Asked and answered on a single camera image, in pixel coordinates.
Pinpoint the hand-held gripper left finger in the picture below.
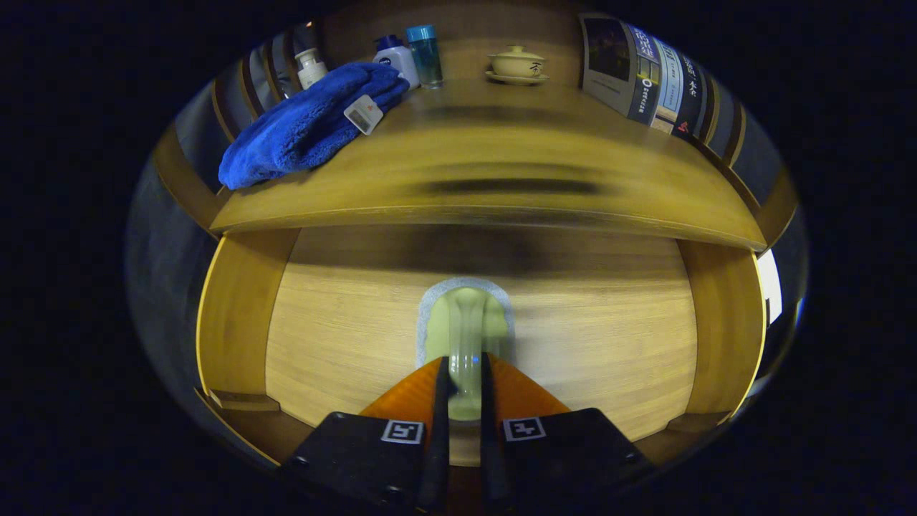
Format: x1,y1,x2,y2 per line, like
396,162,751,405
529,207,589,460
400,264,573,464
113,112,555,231
279,356,451,515

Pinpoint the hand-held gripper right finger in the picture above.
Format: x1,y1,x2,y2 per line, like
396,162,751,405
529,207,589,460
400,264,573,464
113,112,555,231
480,351,656,513

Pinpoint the white pump bottle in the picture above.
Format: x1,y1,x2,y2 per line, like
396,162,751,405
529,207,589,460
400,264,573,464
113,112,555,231
294,47,329,90

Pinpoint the beige lidded teacup with saucer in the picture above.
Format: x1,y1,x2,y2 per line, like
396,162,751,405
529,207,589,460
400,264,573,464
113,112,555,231
486,45,550,86

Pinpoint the blue spine book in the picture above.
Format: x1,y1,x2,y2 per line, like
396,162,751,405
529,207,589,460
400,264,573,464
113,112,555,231
579,14,661,126

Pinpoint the wooden countertop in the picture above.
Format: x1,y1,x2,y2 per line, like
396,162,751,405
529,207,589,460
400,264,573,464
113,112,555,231
208,75,767,252

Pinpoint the white bottle with blue cap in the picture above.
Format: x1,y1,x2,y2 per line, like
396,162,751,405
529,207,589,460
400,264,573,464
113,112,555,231
373,34,421,90

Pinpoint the wooden drawer with black knob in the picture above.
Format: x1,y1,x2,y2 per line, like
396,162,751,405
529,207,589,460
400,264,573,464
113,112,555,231
195,226,767,467

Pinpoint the black spine book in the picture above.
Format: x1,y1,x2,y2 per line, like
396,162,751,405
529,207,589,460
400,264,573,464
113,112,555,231
670,52,706,140

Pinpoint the blue towel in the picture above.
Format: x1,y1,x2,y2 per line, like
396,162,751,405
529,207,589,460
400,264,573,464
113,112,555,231
218,62,411,191

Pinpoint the teal bottle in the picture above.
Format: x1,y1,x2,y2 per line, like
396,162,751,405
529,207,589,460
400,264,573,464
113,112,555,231
405,25,443,90

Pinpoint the light green brush grey base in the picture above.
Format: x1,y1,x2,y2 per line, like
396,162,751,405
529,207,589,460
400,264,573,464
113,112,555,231
416,277,517,422

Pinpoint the black backdrop cloth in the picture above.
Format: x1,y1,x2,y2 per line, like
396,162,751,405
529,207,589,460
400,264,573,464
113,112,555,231
125,21,810,445

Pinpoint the pale spine book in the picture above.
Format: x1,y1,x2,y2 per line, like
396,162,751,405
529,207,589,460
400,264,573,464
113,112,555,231
648,36,685,135

